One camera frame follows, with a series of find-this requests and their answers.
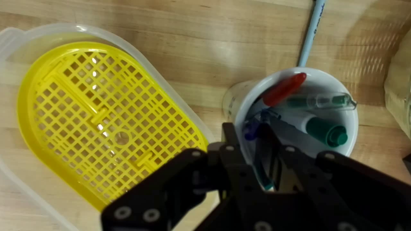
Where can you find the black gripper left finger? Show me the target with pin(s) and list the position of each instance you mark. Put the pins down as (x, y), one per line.
(166, 197)

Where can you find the red marker in cup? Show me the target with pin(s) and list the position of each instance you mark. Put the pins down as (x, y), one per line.
(282, 90)

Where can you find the white paper cup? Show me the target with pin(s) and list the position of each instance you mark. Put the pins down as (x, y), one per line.
(243, 105)

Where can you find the clear container with yellow strainer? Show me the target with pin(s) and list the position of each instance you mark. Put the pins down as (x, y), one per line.
(84, 118)

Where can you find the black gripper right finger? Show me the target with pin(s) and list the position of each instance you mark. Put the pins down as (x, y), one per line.
(338, 193)

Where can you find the clear pen in cup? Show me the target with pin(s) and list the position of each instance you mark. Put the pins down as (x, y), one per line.
(323, 100)

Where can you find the black marker on table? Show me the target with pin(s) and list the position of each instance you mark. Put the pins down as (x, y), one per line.
(315, 18)

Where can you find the green marker in cup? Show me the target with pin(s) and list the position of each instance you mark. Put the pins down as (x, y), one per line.
(328, 132)

